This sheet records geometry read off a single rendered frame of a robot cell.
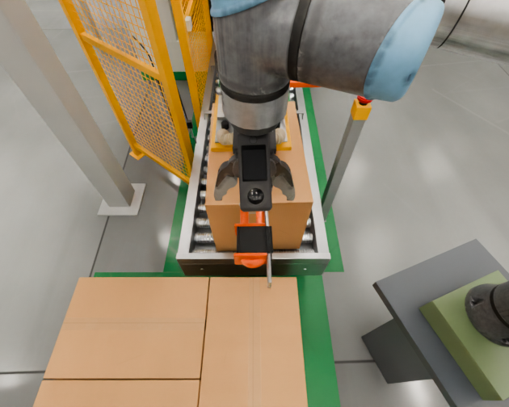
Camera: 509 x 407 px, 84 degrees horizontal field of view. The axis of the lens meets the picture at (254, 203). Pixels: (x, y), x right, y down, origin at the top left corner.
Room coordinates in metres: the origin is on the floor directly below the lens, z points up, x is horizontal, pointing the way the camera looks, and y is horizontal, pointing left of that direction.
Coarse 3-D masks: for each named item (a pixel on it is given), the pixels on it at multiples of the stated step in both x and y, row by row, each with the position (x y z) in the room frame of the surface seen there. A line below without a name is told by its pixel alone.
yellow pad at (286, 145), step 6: (282, 120) 0.87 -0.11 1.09; (276, 126) 0.82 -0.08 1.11; (282, 126) 0.84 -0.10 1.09; (288, 126) 0.84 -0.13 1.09; (288, 132) 0.81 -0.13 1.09; (288, 138) 0.78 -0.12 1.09; (282, 144) 0.75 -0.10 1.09; (288, 144) 0.75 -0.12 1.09; (276, 150) 0.73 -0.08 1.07; (282, 150) 0.73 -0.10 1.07; (288, 150) 0.73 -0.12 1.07
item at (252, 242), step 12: (240, 228) 0.33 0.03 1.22; (252, 228) 0.33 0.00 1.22; (264, 228) 0.33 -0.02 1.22; (240, 240) 0.30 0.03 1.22; (252, 240) 0.30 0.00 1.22; (264, 240) 0.30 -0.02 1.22; (240, 252) 0.27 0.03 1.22; (252, 252) 0.27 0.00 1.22; (264, 252) 0.27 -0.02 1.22; (240, 264) 0.26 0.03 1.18
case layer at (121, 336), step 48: (96, 288) 0.40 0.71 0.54; (144, 288) 0.40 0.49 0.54; (192, 288) 0.40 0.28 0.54; (240, 288) 0.40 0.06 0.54; (288, 288) 0.40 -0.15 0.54; (96, 336) 0.21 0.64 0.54; (144, 336) 0.21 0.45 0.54; (192, 336) 0.21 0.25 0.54; (240, 336) 0.21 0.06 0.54; (288, 336) 0.21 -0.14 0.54; (48, 384) 0.04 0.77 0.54; (96, 384) 0.04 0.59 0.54; (144, 384) 0.04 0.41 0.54; (192, 384) 0.04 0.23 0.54; (240, 384) 0.04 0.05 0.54; (288, 384) 0.04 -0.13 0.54
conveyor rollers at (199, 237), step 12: (216, 84) 1.99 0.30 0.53; (204, 168) 1.11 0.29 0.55; (204, 180) 1.02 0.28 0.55; (204, 192) 0.93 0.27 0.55; (204, 204) 0.85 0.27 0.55; (204, 240) 0.65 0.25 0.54; (312, 240) 0.65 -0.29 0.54; (192, 252) 0.58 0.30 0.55; (204, 252) 0.58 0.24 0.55; (216, 252) 0.58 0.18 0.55; (228, 252) 0.58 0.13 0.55; (276, 252) 0.58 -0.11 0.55; (288, 252) 0.58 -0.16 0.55; (300, 252) 0.58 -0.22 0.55; (312, 252) 0.58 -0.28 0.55
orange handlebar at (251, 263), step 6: (294, 84) 0.93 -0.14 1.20; (300, 84) 0.93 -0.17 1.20; (306, 84) 0.94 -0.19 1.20; (240, 210) 0.39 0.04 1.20; (240, 216) 0.37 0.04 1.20; (246, 216) 0.37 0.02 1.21; (258, 216) 0.37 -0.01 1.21; (264, 216) 0.37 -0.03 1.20; (240, 222) 0.36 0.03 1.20; (246, 222) 0.35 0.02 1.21; (258, 222) 0.35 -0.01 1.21; (264, 222) 0.35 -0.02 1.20; (246, 258) 0.26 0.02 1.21; (258, 258) 0.26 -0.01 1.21; (246, 264) 0.25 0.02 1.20; (252, 264) 0.24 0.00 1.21; (258, 264) 0.25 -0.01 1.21
